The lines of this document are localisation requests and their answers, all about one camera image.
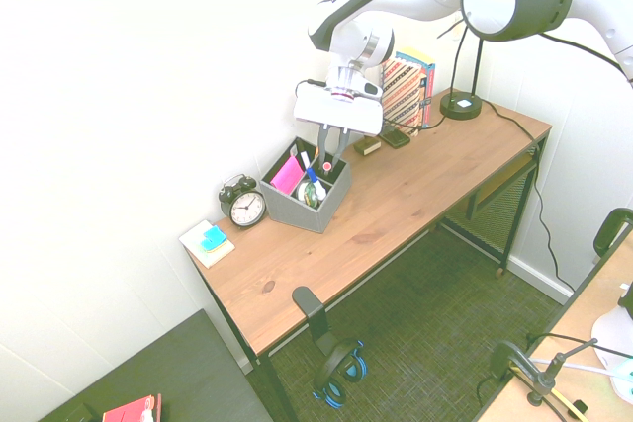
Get wooden desk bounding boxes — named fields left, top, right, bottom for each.
left=185, top=123, right=553, bottom=422

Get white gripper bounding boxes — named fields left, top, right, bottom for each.
left=293, top=84, right=385, bottom=165

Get small black case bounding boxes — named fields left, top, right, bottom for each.
left=383, top=129, right=412, bottom=150

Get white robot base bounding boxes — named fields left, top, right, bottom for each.
left=589, top=281, right=633, bottom=399

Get black camera stand clamp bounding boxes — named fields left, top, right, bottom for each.
left=488, top=337, right=600, bottom=409

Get black headphone hook clamp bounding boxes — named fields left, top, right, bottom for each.
left=291, top=285, right=343, bottom=357

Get black mesh desk shelf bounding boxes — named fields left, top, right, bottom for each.
left=438, top=144, right=541, bottom=270

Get red notebook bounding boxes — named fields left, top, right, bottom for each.
left=101, top=392, right=163, bottom=422

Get black lamp power cable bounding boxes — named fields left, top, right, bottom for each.
left=480, top=98, right=578, bottom=291

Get black curved handle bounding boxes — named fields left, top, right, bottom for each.
left=592, top=208, right=633, bottom=261

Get clear Scotch tape dispenser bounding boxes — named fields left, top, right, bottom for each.
left=296, top=180, right=322, bottom=207

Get white notepad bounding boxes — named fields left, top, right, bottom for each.
left=178, top=219, right=236, bottom=270

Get black side table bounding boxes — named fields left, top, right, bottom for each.
left=37, top=307, right=276, bottom=422

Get patterned striped book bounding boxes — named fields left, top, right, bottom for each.
left=380, top=57, right=427, bottom=137

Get pink sticky note pad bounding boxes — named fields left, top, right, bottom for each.
left=269, top=155, right=306, bottom=194

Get grey fabric desk organizer holder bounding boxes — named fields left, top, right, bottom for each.
left=259, top=136, right=353, bottom=235

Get yellow sticky note pad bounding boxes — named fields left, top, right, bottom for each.
left=202, top=237, right=235, bottom=259

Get black twin-bell alarm clock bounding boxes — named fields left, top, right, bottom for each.
left=219, top=173, right=269, bottom=231

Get white marker with blue cap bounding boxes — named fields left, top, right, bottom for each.
left=305, top=167, right=328, bottom=194

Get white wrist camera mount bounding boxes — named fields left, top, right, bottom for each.
left=323, top=64, right=384, bottom=100

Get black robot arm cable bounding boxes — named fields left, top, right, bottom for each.
left=537, top=30, right=633, bottom=85

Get black desk lamp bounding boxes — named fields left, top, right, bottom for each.
left=438, top=16, right=484, bottom=122

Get black and blue headphones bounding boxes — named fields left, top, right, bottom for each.
left=311, top=337, right=369, bottom=410

